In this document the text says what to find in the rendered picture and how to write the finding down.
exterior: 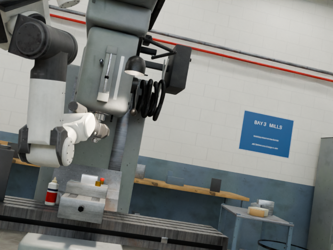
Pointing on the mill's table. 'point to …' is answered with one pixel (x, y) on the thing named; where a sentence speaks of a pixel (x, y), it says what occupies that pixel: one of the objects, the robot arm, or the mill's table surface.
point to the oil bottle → (52, 193)
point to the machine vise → (75, 199)
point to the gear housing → (118, 17)
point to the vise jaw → (86, 189)
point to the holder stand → (5, 167)
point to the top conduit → (155, 13)
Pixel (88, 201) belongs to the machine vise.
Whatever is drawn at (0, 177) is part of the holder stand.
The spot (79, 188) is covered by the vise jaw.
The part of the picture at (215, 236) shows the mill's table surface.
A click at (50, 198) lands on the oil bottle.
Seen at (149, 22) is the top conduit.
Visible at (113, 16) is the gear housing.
